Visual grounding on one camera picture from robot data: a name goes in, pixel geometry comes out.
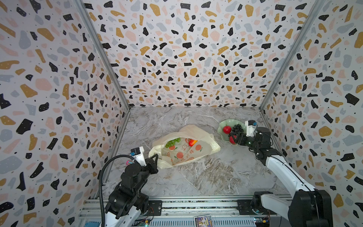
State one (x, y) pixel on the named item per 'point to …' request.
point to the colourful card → (203, 221)
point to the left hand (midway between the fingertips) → (160, 155)
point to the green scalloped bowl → (231, 122)
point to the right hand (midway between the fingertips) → (236, 133)
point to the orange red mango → (192, 142)
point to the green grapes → (172, 142)
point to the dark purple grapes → (237, 128)
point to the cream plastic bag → (181, 152)
